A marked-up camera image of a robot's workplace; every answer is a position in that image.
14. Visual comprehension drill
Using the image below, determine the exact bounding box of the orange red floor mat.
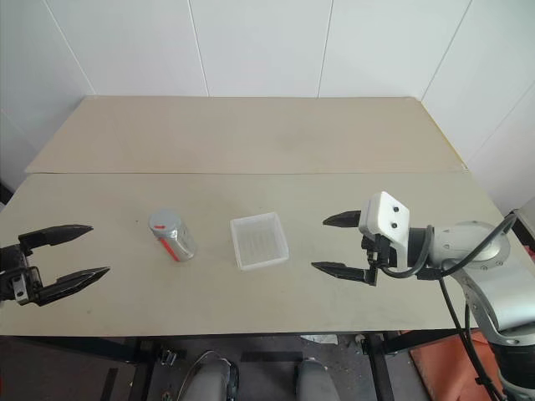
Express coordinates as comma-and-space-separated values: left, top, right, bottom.
408, 328, 509, 401

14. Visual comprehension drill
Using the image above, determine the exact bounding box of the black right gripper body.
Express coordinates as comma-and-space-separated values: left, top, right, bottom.
360, 232, 397, 270

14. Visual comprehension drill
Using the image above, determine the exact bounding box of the white translucent plastic container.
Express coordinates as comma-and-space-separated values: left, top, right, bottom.
229, 211, 291, 273

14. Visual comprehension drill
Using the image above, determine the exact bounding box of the grey rounded robot leg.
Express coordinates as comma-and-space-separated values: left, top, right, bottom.
293, 356, 337, 401
182, 349, 240, 401

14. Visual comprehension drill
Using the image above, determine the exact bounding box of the black metal table frame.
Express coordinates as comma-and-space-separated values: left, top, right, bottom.
0, 332, 463, 401

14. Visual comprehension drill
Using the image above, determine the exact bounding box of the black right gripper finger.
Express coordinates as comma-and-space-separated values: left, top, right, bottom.
310, 261, 379, 287
322, 209, 362, 230

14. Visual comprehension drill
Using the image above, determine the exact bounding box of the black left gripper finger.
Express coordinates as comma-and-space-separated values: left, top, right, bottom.
16, 266, 111, 308
18, 225, 94, 257

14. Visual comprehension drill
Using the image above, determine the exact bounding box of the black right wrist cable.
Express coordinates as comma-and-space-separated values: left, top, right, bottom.
379, 224, 436, 280

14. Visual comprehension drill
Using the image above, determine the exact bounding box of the dark object beside wall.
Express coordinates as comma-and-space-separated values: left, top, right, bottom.
510, 206, 535, 262

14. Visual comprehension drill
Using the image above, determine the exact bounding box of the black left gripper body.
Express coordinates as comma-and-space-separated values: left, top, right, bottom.
0, 244, 43, 308

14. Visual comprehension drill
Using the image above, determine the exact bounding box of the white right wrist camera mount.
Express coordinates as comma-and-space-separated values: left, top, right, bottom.
358, 191, 413, 268

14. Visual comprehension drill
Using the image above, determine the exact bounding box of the silver can with red label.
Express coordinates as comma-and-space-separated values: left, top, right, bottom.
147, 208, 198, 262

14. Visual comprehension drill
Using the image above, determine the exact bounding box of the long black right arm cable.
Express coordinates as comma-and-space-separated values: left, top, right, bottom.
416, 212, 519, 401

